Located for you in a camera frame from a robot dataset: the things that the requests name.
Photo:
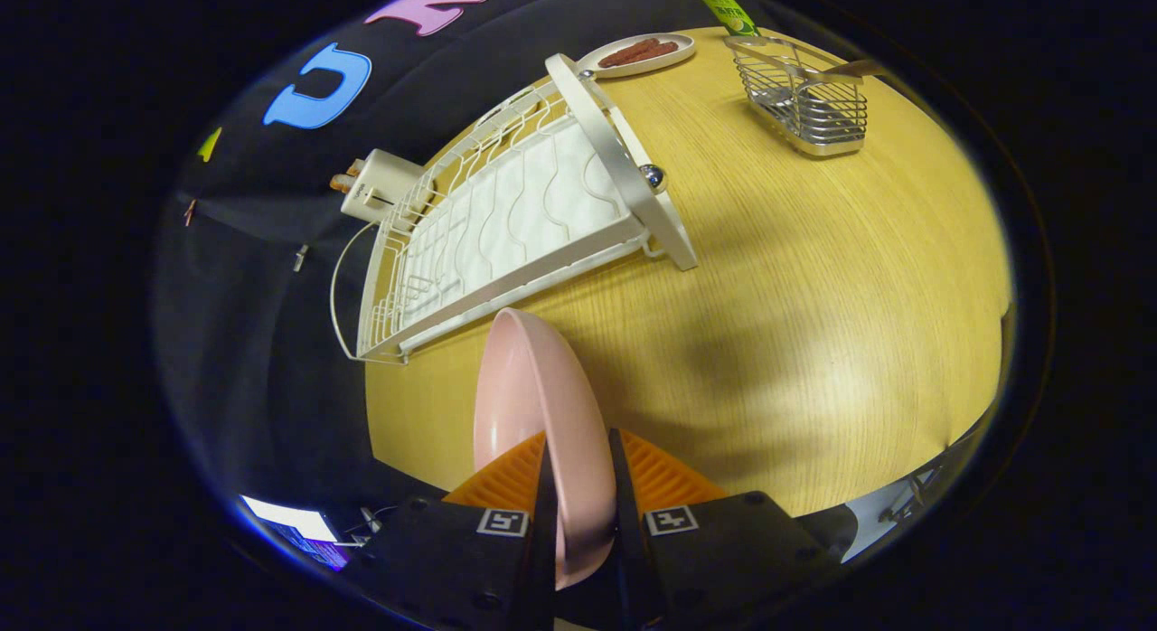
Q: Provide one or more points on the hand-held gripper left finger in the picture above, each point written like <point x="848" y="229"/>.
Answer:
<point x="452" y="559"/>

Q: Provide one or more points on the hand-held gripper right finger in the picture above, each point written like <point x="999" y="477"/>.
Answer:
<point x="723" y="559"/>

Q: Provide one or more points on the pink plate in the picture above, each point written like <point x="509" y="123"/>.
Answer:
<point x="542" y="396"/>

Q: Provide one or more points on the metal spoon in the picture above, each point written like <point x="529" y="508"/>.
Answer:
<point x="845" y="69"/>

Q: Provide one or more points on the white oval dish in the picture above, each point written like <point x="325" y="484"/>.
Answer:
<point x="673" y="57"/>

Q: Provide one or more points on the computer monitor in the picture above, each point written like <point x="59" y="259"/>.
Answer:
<point x="289" y="518"/>

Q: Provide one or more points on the small metal clip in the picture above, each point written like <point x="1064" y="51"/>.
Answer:
<point x="300" y="258"/>

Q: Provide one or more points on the black backdrop cloth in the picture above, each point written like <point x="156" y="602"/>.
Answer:
<point x="235" y="296"/>

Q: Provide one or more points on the white toaster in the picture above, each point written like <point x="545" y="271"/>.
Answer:
<point x="380" y="186"/>

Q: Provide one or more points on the brown toast slice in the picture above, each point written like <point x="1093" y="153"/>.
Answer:
<point x="340" y="185"/>
<point x="353" y="168"/>

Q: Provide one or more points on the red sausage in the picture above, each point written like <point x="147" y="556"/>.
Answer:
<point x="624" y="54"/>
<point x="662" y="49"/>

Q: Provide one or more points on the green drink bottle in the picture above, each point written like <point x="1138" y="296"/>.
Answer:
<point x="728" y="12"/>

